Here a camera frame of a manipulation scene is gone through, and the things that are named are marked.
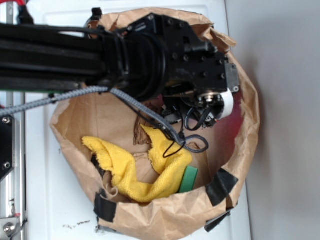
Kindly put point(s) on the white round wrist camera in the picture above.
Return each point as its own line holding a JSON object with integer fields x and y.
{"x": 228, "y": 101}

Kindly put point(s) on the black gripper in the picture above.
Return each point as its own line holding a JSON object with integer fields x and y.
{"x": 166, "y": 57}

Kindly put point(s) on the aluminium frame rail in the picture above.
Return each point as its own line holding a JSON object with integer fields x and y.
{"x": 13, "y": 200}

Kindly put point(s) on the brown wood bark piece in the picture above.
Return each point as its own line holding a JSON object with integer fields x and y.
{"x": 140, "y": 136}

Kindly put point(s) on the brown paper bag bin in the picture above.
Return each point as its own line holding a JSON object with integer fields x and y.
{"x": 223, "y": 168}

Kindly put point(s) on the yellow cloth towel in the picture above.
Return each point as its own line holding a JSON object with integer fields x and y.
{"x": 166, "y": 157}

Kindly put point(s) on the white plastic tray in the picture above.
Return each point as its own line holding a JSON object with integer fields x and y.
{"x": 57, "y": 207}

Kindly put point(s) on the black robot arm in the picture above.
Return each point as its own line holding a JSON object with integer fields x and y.
{"x": 39, "y": 58}

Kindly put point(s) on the black metal mounting bracket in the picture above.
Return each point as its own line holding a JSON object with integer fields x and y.
{"x": 6, "y": 146}

